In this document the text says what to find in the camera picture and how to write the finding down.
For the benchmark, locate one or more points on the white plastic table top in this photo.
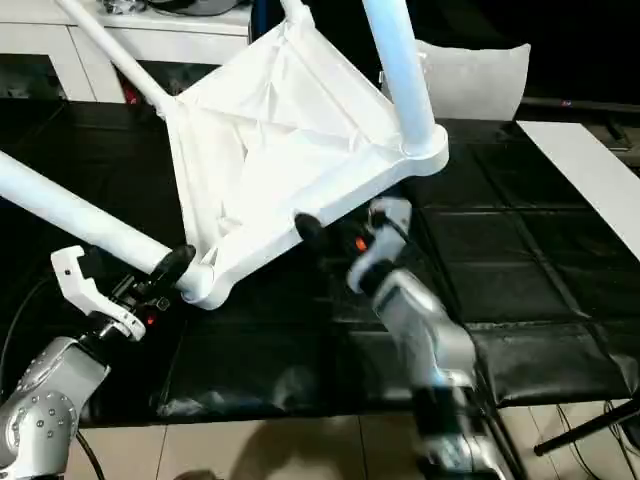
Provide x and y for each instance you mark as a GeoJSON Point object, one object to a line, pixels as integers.
{"type": "Point", "coordinates": [280, 130]}

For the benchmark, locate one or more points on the white plastic table leg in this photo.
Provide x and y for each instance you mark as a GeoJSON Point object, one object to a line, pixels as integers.
{"type": "Point", "coordinates": [110, 50]}
{"type": "Point", "coordinates": [295, 10]}
{"type": "Point", "coordinates": [70, 215]}
{"type": "Point", "coordinates": [405, 90]}

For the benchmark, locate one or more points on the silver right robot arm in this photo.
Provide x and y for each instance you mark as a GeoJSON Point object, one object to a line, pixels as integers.
{"type": "Point", "coordinates": [430, 350]}

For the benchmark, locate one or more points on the small red bottle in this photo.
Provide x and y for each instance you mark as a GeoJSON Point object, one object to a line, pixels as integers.
{"type": "Point", "coordinates": [133, 95]}

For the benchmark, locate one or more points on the black work mat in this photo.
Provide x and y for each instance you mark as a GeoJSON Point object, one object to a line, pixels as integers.
{"type": "Point", "coordinates": [540, 320]}

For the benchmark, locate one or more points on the white cabinet with glass doors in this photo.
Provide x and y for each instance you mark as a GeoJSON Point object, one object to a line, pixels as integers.
{"type": "Point", "coordinates": [60, 45]}

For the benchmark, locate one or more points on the dark grey helmet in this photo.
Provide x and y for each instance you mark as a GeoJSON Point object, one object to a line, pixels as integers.
{"type": "Point", "coordinates": [200, 5]}

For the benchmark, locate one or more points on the black stand foot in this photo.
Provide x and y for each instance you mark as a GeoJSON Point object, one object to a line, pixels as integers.
{"type": "Point", "coordinates": [590, 430]}

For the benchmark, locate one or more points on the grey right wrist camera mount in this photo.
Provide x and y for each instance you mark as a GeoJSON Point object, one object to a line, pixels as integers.
{"type": "Point", "coordinates": [388, 240]}

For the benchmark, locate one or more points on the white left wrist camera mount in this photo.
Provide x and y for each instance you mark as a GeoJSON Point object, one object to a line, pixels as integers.
{"type": "Point", "coordinates": [90, 295]}

